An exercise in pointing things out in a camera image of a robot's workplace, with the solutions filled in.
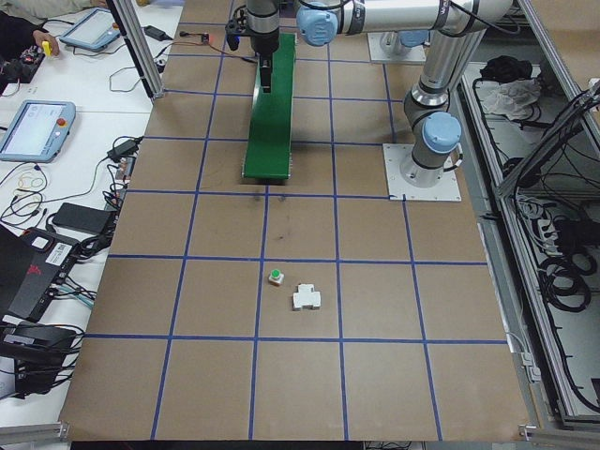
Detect forearm in black sleeve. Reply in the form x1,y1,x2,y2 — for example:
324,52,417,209
0,9,52,60

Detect bystander bare hand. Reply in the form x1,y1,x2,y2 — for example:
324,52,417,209
32,28,65,60

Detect green conveyor belt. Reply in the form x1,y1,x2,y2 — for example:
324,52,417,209
240,32,300,186

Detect small black power adapter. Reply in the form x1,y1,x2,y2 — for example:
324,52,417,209
106,137,143,161
142,24,175,41

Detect small brown relay board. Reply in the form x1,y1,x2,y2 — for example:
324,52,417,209
113,156,138,183

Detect blue-grey teach pendant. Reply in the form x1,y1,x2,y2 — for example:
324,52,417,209
58,7,122,53
0,99,78,164

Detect beige cloth sleeve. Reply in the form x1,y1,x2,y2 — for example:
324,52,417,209
0,0,102,21

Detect white plastic terminal block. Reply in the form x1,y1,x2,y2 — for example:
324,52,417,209
291,283,324,313

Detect large black power brick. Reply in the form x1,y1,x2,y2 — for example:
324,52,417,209
50,202,117,234

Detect red and black device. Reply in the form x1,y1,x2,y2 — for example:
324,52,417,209
18,45,47,68

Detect black crumpled cloth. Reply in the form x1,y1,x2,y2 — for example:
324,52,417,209
478,54,534,82

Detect white crumpled cloth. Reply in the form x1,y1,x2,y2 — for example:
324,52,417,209
482,77,546,121

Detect yellow rubber bands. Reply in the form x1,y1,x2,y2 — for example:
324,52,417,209
12,171,49,195

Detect black computer with red logo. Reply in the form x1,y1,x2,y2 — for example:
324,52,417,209
0,226,80,323

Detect white power strip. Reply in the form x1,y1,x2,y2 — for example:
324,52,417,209
518,196,566,248

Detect black power supply box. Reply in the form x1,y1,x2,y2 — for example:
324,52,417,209
555,218,592,254

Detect black electronics box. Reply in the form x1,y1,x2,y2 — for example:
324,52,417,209
0,322,84,399

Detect aluminium corner bar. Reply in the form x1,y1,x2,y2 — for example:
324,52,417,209
0,420,72,446
517,423,600,445

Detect red and black wire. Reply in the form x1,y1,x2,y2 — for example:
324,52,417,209
172,36,259,65

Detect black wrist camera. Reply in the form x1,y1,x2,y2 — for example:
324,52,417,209
223,7,248,52

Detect white square base plate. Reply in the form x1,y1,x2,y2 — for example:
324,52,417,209
382,142,463,203
367,31,428,64

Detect aluminium frame post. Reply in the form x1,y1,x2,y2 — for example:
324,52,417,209
105,0,166,100

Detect aluminium frame beam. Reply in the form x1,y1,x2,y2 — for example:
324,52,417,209
515,0,600,124

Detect coiled black cables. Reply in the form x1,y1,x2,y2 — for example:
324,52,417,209
536,252,599,313

